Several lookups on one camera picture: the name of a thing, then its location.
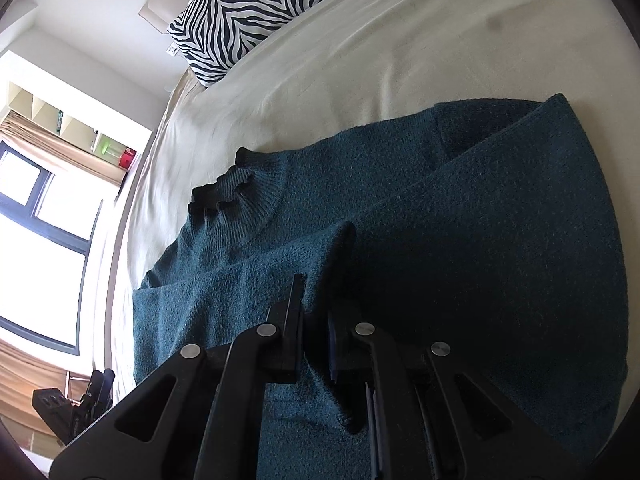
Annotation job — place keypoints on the cream open shelf unit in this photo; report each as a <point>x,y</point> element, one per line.
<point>45,110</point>

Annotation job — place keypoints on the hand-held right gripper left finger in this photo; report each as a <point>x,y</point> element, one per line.
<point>287,342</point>

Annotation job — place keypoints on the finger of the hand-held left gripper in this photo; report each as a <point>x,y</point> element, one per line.
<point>95,390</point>
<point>109,385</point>

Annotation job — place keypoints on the beige padded headboard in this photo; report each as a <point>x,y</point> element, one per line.
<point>160,7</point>

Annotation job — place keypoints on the teal knit sweater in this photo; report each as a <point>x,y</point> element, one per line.
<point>450,235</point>

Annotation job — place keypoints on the green stool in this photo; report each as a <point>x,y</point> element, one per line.
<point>103,148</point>

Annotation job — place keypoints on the bed with cream sheet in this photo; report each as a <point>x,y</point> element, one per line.
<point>375,60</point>

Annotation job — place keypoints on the dark framed window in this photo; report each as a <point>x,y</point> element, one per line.
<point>45,220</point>

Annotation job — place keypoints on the zebra print pillow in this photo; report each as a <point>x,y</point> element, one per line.
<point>240,15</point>

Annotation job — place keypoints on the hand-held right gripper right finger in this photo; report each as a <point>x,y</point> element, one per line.
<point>335,355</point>

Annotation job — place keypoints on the wall socket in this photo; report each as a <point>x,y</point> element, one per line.
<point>173,51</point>

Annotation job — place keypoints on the red box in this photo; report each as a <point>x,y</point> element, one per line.
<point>126,158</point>

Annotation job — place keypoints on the tan curtain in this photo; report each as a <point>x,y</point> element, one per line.
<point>60,145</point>

